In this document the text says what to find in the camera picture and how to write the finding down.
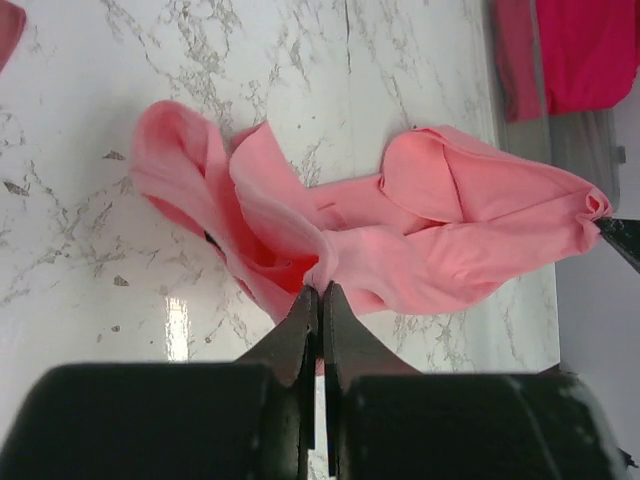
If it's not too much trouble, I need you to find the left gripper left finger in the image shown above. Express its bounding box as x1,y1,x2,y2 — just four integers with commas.
1,287,319,479

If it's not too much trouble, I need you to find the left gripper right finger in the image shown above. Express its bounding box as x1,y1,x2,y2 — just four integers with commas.
321,284,630,479

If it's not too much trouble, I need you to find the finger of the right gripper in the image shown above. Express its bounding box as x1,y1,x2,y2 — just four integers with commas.
595,218,640,273

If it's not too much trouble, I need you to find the pink t shirt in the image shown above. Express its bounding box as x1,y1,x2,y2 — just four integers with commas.
131,101,612,321

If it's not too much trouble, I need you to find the grey plastic tray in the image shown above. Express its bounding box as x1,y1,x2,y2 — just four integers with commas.
485,1,625,209

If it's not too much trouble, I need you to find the crimson t shirt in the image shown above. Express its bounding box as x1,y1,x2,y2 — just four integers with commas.
494,0,639,124

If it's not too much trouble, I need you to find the folded dark red t shirt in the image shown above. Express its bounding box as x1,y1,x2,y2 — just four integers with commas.
0,0,27,71

